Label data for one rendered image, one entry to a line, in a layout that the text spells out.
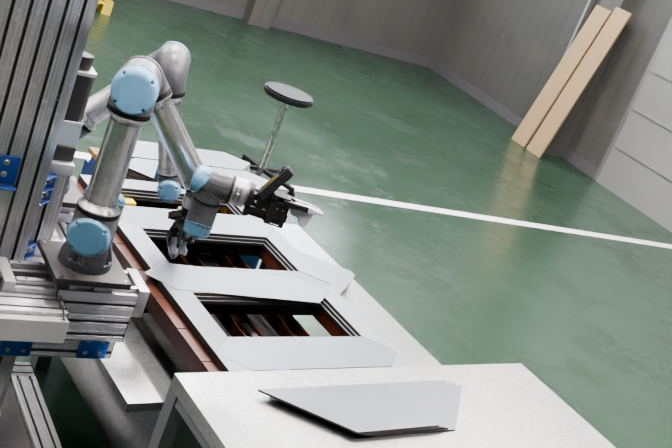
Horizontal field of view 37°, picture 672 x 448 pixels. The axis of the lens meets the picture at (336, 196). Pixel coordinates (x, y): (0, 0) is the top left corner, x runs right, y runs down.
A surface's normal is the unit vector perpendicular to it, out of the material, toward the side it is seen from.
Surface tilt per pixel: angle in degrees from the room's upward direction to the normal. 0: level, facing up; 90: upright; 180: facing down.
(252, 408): 0
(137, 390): 0
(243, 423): 0
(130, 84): 82
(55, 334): 90
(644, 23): 90
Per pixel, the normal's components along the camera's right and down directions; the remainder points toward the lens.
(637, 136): -0.82, -0.13
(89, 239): 0.00, 0.47
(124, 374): 0.35, -0.88
